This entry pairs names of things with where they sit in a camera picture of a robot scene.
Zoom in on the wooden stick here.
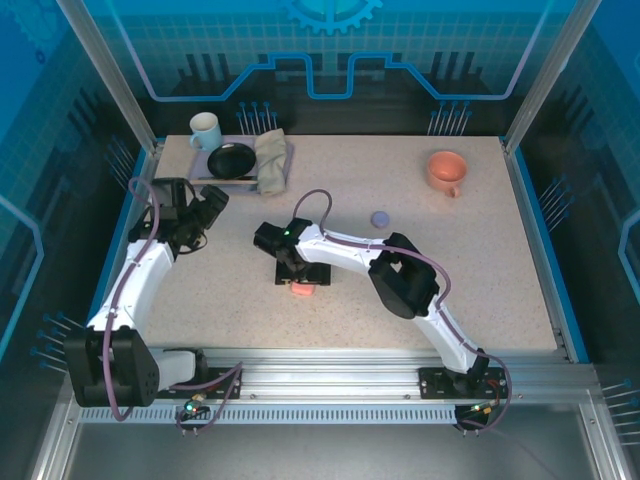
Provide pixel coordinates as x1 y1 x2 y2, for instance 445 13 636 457
191 179 260 188

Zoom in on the lavender tray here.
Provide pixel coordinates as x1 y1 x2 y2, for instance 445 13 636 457
187 134 296 190

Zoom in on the black plate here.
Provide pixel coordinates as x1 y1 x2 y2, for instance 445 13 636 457
207 143 259 180

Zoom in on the light blue mug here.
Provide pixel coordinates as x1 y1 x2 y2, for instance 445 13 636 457
188 112 223 153

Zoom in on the beige folded cloth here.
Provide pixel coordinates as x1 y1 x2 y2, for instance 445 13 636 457
253 128 290 197

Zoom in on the orange cup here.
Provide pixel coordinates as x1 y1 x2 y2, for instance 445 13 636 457
426 151 469 199

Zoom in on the grey metal bottom tray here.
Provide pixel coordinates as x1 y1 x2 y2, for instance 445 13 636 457
29 389 631 480

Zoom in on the left aluminium side rail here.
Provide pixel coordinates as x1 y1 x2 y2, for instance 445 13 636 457
82 144 161 364

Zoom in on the aluminium side rail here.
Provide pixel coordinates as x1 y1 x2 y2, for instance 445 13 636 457
504 144 576 364
82 144 161 364

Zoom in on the aluminium mounting rail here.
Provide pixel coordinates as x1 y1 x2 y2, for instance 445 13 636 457
64 347 601 401

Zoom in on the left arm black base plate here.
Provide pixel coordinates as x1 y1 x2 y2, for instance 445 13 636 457
152 367 244 400

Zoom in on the slotted grey cable duct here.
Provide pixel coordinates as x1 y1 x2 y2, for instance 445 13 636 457
78 405 464 425

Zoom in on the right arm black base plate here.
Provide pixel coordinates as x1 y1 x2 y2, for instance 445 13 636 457
417 366 510 400

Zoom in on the left cable connector with LED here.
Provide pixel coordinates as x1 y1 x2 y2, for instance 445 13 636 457
179 393 210 422

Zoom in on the cable connector with led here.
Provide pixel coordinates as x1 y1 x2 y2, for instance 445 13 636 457
458 399 503 422
179 393 210 422

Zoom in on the left aluminium frame post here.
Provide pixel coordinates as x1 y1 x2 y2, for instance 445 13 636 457
55 0 164 156

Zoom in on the aluminium frame post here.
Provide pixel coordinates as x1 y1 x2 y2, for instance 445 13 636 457
55 0 164 156
501 0 604 156

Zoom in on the right cable connector with LED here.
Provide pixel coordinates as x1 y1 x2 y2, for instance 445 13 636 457
458 399 503 422

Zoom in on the right aluminium side rail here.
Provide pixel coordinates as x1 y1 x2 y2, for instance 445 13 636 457
504 144 576 364

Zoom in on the right aluminium frame post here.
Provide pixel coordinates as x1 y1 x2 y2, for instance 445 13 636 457
501 0 604 156

